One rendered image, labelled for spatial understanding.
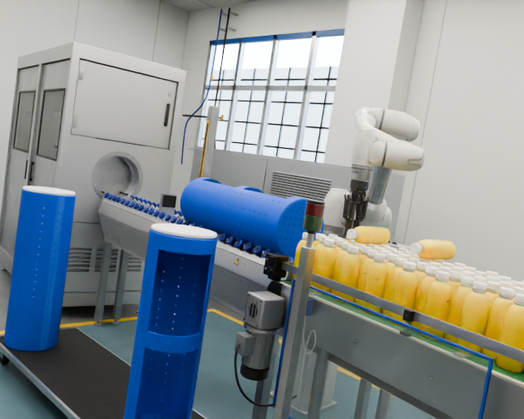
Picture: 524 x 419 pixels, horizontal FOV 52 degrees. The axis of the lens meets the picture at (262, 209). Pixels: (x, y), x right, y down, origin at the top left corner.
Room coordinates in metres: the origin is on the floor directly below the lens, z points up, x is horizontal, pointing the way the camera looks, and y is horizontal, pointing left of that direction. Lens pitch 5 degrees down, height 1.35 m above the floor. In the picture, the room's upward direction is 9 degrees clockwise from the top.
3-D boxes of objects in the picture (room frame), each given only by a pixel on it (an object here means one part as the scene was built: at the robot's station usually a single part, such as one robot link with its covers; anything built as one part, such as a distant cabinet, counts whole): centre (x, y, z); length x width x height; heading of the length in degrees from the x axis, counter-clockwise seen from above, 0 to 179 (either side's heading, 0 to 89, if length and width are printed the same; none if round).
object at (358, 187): (2.22, -0.38, 1.31); 0.08 x 0.07 x 0.09; 128
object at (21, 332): (2.99, 1.19, 0.59); 0.28 x 0.28 x 0.88
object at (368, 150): (2.22, -0.39, 1.49); 0.13 x 0.11 x 0.16; 83
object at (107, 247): (3.90, 1.08, 0.31); 0.06 x 0.06 x 0.63; 38
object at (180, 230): (2.23, 0.31, 1.03); 0.28 x 0.28 x 0.01
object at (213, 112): (3.71, 0.43, 0.85); 0.06 x 0.06 x 1.70; 38
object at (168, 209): (3.39, 0.59, 1.00); 0.10 x 0.04 x 0.15; 128
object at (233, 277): (3.16, 0.42, 0.79); 2.17 x 0.29 x 0.34; 38
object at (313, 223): (1.81, -0.18, 1.18); 0.06 x 0.06 x 0.05
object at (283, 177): (4.95, -0.16, 0.72); 2.15 x 0.54 x 1.45; 45
